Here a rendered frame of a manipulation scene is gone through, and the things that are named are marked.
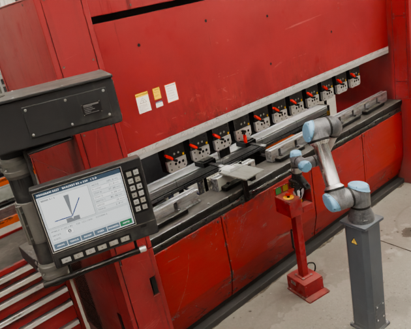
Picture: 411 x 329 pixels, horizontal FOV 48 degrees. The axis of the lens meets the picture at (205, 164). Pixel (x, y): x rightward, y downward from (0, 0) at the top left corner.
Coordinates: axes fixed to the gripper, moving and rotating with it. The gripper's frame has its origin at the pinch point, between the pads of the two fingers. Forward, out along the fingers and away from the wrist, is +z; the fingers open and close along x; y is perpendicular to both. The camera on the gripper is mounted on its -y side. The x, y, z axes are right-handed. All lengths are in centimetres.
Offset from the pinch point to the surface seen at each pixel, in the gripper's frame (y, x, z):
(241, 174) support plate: 18.8, 34.0, -25.3
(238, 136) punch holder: 38, 20, -44
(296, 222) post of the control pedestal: -2.5, 7.2, 14.9
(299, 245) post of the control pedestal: -4.1, 7.1, 33.4
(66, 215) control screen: -44, 158, -76
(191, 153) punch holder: 32, 62, -47
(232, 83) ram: 42, 17, -80
